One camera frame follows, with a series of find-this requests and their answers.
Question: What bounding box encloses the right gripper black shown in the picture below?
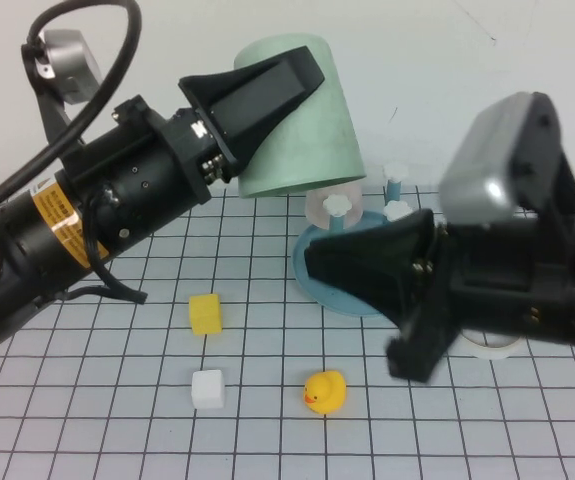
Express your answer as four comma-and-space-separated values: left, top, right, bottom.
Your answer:
304, 208, 575, 384

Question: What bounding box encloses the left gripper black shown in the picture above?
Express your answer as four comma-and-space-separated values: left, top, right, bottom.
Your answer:
61, 45, 326, 254

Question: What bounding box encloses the yellow cube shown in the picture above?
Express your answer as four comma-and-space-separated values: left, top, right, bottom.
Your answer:
188, 293, 224, 337

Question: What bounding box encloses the yellow rubber duck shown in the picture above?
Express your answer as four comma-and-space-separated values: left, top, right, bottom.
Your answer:
302, 369, 348, 416

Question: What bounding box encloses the blue cup stand with pegs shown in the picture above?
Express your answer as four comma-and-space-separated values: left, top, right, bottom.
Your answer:
291, 162, 436, 320

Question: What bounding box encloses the white cube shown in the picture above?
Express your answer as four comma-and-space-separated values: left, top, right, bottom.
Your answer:
190, 369, 226, 411

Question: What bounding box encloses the white tape roll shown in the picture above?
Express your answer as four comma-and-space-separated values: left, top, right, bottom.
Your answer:
459, 332, 523, 361

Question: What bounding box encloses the green plastic cup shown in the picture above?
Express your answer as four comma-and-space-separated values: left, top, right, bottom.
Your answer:
233, 32, 367, 200

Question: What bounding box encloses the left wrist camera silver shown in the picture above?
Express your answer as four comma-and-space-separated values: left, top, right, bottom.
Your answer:
20, 28, 102, 149

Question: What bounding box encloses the left gripper cable thin black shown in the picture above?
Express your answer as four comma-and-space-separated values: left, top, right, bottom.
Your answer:
61, 189, 149, 304

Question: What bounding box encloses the pink plastic cup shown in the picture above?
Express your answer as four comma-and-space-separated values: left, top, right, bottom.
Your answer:
305, 183, 363, 231

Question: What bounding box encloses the left camera cable thick black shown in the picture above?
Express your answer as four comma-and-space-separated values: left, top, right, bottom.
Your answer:
0, 0, 144, 221

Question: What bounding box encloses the white black-grid tablecloth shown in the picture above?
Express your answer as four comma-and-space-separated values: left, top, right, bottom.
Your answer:
0, 182, 575, 480

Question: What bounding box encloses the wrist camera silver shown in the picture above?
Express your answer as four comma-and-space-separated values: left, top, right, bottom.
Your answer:
439, 91, 575, 231
20, 28, 102, 149

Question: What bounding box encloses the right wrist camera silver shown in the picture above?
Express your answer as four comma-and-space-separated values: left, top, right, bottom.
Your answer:
439, 91, 575, 231

